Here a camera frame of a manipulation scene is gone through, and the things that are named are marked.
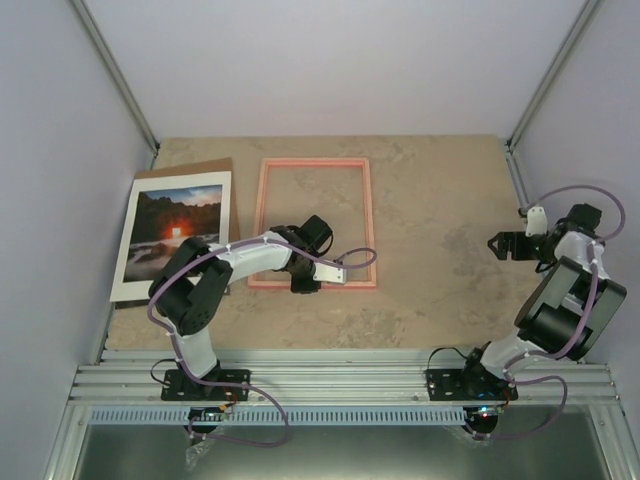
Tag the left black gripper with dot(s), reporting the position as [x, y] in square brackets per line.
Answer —
[297, 286]

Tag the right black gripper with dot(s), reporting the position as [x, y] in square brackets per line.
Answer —
[505, 237]

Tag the pink wooden picture frame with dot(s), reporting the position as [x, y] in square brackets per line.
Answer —
[362, 164]

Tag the landscape photo print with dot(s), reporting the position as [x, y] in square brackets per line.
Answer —
[170, 220]

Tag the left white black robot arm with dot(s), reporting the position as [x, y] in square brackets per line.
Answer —
[190, 287]

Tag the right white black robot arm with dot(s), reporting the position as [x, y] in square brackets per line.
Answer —
[565, 314]

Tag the brown cardboard backing board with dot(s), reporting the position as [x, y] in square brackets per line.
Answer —
[232, 200]

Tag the right controller circuit board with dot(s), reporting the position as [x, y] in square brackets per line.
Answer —
[485, 411]

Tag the controller circuit board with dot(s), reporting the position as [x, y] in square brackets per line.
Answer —
[485, 411]
[211, 414]

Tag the left controller circuit board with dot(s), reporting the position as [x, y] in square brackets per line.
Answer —
[211, 414]

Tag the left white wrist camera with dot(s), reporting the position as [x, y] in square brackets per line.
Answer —
[329, 273]

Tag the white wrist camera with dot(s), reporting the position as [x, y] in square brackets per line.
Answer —
[329, 273]
[535, 220]

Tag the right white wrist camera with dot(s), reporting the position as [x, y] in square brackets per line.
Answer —
[535, 220]

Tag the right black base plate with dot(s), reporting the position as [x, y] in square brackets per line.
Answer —
[459, 385]

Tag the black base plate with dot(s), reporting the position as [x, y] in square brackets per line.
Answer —
[459, 385]
[179, 387]

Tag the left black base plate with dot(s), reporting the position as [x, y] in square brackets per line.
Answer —
[179, 387]

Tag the slotted blue cable duct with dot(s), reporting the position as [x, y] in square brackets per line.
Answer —
[297, 416]

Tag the aluminium mounting rail bed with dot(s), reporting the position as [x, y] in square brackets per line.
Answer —
[338, 377]

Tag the right aluminium corner post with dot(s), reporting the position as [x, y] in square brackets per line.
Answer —
[580, 25]

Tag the aluminium corner post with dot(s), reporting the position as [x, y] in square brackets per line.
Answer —
[580, 25]
[91, 28]

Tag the left aluminium corner post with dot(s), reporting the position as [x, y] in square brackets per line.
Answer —
[91, 28]

